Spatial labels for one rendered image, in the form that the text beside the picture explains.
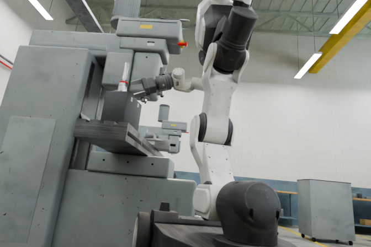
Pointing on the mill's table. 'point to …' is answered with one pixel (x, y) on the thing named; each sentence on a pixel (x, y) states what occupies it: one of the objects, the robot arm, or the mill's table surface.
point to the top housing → (152, 31)
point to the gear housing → (147, 46)
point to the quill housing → (144, 71)
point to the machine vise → (160, 144)
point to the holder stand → (121, 108)
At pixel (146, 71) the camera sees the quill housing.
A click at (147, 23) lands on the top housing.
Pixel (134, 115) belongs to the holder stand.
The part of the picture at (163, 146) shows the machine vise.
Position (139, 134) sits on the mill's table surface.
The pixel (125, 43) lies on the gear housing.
